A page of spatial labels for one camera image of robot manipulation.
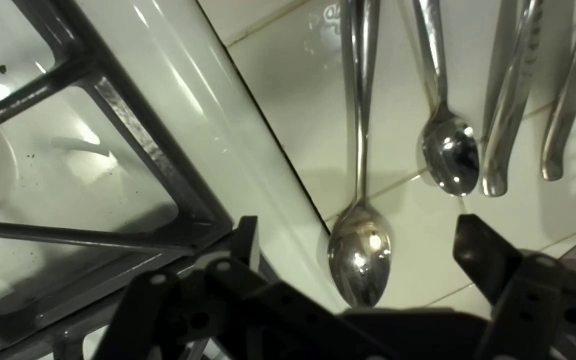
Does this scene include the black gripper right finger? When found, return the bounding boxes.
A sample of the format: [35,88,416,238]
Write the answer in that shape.
[451,213,522,304]

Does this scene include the small silver spoon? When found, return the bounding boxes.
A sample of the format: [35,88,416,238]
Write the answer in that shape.
[412,0,479,196]

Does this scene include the silver knife handle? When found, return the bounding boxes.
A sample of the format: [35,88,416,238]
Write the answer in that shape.
[540,41,576,181]

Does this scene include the large silver spoon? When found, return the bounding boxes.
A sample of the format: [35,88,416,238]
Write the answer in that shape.
[328,0,391,306]

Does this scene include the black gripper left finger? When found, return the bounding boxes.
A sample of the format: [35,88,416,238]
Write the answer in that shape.
[230,216,257,265]

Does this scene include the white stove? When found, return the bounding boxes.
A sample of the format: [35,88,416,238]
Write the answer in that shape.
[0,0,340,360]

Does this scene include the silver fork handle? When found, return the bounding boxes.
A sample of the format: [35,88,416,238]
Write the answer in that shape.
[482,0,544,198]

